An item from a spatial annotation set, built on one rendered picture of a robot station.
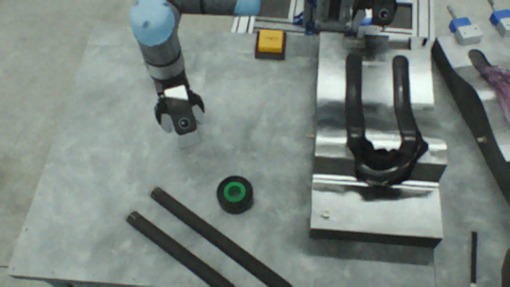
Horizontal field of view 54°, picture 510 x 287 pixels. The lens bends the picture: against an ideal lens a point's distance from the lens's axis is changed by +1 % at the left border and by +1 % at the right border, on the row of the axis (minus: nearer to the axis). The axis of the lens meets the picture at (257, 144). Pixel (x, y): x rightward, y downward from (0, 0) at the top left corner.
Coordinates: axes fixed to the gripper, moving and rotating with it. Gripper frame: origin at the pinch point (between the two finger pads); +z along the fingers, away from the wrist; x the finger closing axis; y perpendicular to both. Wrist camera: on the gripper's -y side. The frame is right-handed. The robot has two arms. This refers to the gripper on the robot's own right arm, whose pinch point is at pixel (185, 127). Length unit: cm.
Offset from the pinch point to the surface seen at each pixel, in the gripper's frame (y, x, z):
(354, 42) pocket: 9.5, -46.1, -1.9
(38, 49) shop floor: 122, 58, 85
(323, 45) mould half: 9.1, -37.5, -4.4
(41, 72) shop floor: 108, 58, 85
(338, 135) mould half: -17.8, -30.0, -8.8
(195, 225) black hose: -24.7, 3.4, -1.6
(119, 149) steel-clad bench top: 2.2, 16.3, 4.6
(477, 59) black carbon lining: -4, -73, 0
